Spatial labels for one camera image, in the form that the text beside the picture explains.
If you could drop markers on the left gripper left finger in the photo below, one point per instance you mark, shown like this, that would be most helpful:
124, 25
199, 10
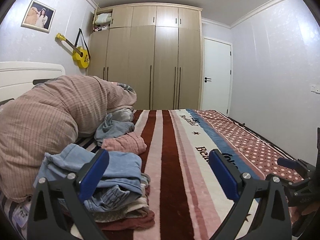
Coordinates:
46, 220

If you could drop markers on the clothes in open cabinet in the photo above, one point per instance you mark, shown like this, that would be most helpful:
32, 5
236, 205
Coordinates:
102, 22

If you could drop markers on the light blue denim pants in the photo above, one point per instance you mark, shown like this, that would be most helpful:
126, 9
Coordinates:
124, 169

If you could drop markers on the patterned fleece bed blanket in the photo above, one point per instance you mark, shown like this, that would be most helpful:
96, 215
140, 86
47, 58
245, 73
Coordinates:
185, 197

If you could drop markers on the grey blue crumpled garment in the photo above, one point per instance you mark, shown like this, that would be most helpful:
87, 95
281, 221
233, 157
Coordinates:
111, 128

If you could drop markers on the framed wall photo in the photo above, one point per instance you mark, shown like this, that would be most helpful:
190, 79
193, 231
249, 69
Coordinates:
38, 17

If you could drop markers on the wall socket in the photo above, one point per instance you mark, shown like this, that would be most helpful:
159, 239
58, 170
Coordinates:
315, 88

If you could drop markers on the stack of folded clothes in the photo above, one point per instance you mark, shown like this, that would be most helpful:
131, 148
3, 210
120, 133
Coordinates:
116, 209

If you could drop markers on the white bed headboard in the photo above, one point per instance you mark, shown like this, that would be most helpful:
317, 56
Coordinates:
17, 77

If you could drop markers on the yellow guitar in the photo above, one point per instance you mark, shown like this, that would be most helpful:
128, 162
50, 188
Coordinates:
80, 55

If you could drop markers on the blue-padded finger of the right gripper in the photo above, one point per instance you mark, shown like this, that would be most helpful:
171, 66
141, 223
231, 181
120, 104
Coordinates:
299, 165

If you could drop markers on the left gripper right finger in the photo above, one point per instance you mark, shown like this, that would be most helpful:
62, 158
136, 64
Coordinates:
272, 217

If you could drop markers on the pink striped duvet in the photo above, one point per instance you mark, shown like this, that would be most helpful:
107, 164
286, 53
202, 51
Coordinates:
49, 117

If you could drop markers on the white room door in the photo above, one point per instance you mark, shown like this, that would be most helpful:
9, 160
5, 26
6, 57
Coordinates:
217, 76

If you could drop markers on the beige wooden wardrobe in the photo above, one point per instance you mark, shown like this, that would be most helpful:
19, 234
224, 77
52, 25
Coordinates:
156, 48

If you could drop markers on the pink folded garment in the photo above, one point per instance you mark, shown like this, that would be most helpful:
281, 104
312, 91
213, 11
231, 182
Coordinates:
129, 142

